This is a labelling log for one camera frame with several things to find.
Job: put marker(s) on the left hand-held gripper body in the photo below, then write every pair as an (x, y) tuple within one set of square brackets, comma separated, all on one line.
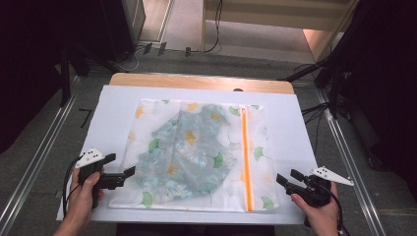
[(90, 157)]

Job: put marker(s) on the metal floor rail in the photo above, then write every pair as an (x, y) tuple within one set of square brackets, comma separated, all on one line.
[(36, 160), (350, 164)]

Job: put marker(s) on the black metal stand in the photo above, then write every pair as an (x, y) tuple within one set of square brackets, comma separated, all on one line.
[(65, 78)]

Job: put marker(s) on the dark cabinet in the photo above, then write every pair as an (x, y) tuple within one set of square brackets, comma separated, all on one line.
[(121, 26)]

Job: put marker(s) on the blue floral garment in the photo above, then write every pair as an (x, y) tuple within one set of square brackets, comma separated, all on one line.
[(190, 154)]

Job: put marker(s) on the wooden table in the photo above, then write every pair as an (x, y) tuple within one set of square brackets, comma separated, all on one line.
[(196, 82)]

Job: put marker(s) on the person's left hand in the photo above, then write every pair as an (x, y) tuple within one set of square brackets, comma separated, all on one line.
[(80, 203)]

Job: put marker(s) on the leaf print mesh laundry bag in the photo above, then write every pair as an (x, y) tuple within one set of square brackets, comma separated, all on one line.
[(262, 177)]

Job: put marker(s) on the white paper sheet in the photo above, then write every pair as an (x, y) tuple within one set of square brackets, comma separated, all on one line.
[(111, 114)]

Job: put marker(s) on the person's right hand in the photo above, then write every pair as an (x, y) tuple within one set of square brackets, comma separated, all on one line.
[(323, 219)]

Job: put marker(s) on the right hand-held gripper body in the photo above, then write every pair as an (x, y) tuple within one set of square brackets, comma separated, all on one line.
[(316, 195)]

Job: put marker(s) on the black stand with curtain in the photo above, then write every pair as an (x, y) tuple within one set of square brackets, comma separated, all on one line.
[(377, 65)]

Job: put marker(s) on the light wooden shelf unit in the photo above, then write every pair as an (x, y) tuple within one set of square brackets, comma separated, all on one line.
[(262, 19)]

